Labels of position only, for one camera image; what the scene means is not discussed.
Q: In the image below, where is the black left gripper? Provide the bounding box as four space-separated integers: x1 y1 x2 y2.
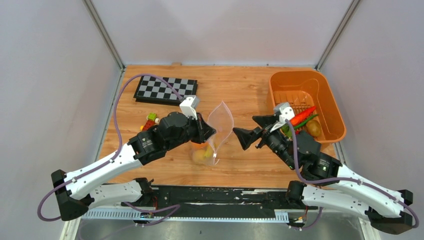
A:
166 112 217 152

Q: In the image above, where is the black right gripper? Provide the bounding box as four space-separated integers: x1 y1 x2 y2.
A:
232 115 297 170

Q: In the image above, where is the clear zip top bag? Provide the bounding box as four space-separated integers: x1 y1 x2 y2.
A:
190 101 234 166

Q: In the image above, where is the yellow wrinkled round fruit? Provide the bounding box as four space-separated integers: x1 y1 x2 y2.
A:
191 149 208 165

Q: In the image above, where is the yellow toy banana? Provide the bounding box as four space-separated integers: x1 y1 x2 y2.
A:
203 145 215 158

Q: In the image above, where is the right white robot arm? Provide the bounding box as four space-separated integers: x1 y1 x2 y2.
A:
233 115 420 235

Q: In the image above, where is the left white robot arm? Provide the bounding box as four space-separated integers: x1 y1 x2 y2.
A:
51 111 217 221

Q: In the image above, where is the green chili pepper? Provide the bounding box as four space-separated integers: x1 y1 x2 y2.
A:
281 114 319 138

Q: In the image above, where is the orange toy carrot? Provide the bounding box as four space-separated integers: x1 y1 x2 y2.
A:
290 106 317 127

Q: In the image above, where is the red green toy block car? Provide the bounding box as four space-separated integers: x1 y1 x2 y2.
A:
140 112 160 132

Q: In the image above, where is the brown potato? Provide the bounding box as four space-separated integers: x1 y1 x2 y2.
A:
306 119 322 138

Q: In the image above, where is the orange plastic basket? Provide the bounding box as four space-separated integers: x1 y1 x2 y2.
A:
267 70 346 156

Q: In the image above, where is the black grey chessboard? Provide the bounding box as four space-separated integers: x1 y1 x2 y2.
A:
133 76 198 106

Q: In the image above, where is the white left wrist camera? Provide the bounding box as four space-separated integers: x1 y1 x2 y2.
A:
179 95 200 120

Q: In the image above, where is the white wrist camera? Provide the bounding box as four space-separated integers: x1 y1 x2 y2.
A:
270 102 295 132
179 95 200 120

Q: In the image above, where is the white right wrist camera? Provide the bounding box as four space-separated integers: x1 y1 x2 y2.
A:
270 102 295 132

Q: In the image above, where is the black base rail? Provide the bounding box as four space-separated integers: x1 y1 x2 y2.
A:
131 178 307 219

